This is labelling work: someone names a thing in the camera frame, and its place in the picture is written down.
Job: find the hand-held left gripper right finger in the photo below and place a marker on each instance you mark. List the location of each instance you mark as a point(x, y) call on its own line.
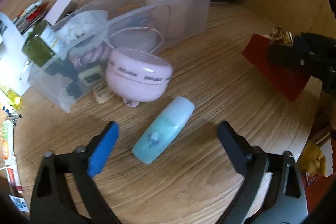
point(233, 145)

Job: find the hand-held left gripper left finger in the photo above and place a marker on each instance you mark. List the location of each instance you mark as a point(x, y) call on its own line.
point(102, 150)

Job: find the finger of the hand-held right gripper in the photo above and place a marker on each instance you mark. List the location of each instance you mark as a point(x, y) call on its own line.
point(288, 54)

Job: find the red envelope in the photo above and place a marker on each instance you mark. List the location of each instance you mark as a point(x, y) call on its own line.
point(275, 79)

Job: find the teal white bottle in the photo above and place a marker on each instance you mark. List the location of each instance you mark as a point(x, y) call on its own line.
point(162, 132)

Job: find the clear plastic storage box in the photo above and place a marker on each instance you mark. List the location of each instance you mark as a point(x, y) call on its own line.
point(195, 10)

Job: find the gold binder clip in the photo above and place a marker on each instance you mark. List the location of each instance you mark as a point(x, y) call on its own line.
point(284, 36)

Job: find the cream label tag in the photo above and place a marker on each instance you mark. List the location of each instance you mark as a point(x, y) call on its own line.
point(102, 92)

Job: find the wooden desk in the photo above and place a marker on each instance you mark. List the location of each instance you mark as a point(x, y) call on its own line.
point(197, 82)

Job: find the black cream small box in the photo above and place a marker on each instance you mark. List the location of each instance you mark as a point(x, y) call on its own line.
point(90, 75)

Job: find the yellow plush toy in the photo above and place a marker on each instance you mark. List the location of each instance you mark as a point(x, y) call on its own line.
point(312, 158)

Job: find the pink round case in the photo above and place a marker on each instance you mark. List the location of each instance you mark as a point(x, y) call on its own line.
point(136, 74)

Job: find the red white tube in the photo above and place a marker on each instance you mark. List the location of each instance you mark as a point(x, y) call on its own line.
point(10, 155)

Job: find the orange cloth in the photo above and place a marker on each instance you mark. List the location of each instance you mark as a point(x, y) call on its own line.
point(315, 192)

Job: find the pink striped cloth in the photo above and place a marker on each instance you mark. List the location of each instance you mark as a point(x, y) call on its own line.
point(92, 54)

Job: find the yellow packet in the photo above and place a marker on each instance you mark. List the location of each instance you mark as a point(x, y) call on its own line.
point(11, 98)

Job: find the white green label box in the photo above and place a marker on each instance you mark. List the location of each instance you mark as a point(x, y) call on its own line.
point(53, 40)

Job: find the green bottle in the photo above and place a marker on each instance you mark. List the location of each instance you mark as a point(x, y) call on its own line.
point(36, 48)

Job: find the crumpled clear plastic bag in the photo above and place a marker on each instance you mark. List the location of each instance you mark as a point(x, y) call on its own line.
point(84, 22)

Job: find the white carton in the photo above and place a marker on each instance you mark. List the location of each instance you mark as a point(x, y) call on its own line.
point(11, 56)

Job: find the small white box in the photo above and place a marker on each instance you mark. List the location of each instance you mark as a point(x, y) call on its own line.
point(60, 7)

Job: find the pile of colourful sachets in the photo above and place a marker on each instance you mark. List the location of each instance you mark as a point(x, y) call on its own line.
point(30, 15)

